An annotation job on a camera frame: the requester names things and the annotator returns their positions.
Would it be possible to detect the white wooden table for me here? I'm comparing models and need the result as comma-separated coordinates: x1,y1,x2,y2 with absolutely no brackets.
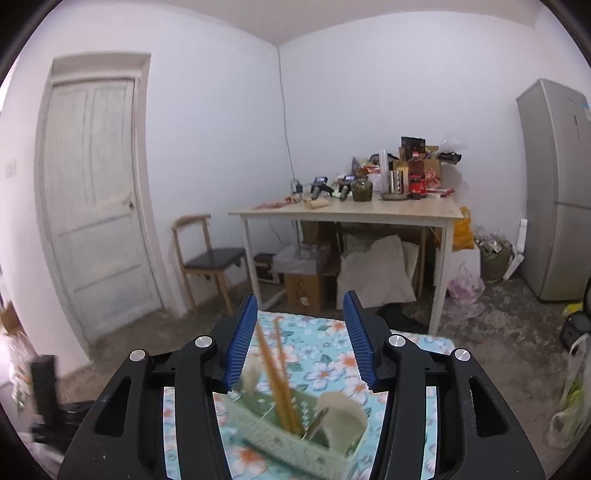
228,196,464,335

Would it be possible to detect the bundle of wooden chopsticks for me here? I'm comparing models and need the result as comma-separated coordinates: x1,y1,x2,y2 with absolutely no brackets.
255,316,308,437

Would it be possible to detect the white panel door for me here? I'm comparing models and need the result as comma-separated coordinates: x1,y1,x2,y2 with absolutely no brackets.
34,53,164,352

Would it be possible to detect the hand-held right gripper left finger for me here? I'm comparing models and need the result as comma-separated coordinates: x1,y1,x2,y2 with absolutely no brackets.
58,293,259,480

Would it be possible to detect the glass jar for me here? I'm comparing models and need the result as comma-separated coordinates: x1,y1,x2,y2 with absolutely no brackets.
351,176,374,202

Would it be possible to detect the silver refrigerator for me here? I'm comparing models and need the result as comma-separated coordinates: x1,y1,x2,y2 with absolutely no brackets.
516,78,591,303

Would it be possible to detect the beige soup spoon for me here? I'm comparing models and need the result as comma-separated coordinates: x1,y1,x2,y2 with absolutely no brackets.
241,357,264,393
316,391,368,455

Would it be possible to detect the floral blue blanket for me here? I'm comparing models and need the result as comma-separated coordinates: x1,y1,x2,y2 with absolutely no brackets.
161,311,455,480

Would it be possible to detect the wall cable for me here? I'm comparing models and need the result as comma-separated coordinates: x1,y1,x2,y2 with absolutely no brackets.
277,46,296,183

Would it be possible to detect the clutter of packets and boxes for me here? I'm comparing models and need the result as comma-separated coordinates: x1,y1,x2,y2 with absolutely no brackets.
353,136,462,199

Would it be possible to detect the white leaning board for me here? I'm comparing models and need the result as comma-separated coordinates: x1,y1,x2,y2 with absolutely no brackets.
503,218,529,281

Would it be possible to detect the grey sack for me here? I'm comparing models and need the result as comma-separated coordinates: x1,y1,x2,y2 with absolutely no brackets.
337,234,416,308

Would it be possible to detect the plastic bag of greens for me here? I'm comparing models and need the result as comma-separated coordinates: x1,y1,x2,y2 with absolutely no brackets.
547,335,591,450

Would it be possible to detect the green perforated utensil holder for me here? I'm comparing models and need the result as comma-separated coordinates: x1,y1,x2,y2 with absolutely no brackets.
226,388,370,480

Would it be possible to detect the metal spoon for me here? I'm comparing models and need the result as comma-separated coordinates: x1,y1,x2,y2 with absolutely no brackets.
302,406,329,441

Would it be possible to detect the pale pink plastic bag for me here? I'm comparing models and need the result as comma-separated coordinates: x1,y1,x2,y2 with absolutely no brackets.
447,261,485,319

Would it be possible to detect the clear plastic bag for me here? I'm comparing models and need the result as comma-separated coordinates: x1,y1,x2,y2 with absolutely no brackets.
272,244,331,278

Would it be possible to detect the red drink bottle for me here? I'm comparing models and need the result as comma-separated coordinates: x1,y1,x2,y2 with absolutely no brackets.
407,152,428,200

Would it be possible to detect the cardboard box with label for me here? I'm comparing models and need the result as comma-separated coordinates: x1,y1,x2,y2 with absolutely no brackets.
284,272,328,315

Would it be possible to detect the green sack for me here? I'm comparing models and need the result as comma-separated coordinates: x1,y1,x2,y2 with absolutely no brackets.
475,231,515,283

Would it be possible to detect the yellow plastic bag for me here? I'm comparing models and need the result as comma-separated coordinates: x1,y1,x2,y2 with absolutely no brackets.
452,206,476,251

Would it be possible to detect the wooden chair with dark seat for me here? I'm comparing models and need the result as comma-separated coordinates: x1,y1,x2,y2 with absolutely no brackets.
172,213,247,317

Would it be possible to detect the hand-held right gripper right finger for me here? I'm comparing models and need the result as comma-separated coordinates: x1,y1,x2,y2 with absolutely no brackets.
342,290,548,480

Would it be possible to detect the striped metal canister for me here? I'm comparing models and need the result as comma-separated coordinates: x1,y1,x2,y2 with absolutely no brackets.
385,169,407,195

